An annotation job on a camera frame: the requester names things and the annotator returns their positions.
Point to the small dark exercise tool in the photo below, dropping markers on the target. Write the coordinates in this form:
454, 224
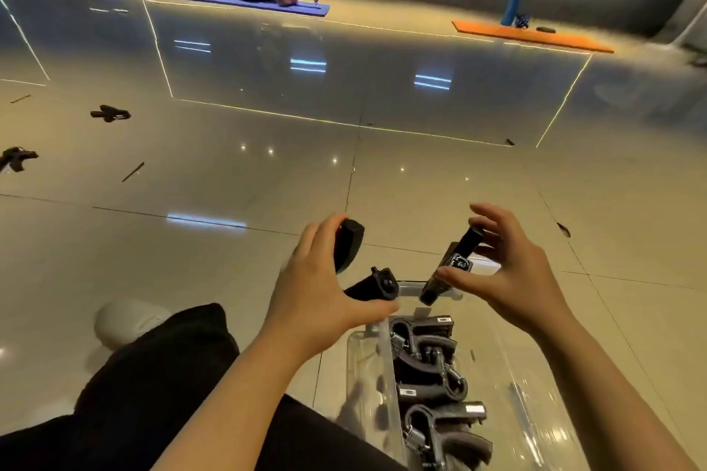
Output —
522, 21

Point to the person's left hand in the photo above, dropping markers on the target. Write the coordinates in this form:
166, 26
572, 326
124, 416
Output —
309, 310

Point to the blue foam roller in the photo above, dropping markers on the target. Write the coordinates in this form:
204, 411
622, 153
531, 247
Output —
513, 4

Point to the small black flat object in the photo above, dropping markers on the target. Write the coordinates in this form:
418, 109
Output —
546, 29

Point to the black trousers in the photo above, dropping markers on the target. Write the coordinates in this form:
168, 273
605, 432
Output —
138, 393

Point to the pink foam roller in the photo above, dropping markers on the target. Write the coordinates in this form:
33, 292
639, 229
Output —
287, 0

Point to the group of black hand grippers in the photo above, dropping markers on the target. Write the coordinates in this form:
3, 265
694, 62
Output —
110, 114

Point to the white left shoe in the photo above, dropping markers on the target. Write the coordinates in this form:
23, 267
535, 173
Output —
127, 321

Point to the orange exercise mat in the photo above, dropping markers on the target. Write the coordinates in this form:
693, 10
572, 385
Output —
552, 40

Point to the person's right hand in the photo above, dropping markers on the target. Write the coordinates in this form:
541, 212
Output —
525, 288

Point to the black spring hand gripper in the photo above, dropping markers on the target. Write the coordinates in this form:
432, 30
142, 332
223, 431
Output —
349, 244
436, 393
425, 346
469, 443
436, 288

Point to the person's right forearm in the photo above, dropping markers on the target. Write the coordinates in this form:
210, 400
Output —
607, 410

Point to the clear plastic storage box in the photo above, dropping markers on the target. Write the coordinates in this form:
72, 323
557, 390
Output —
530, 404

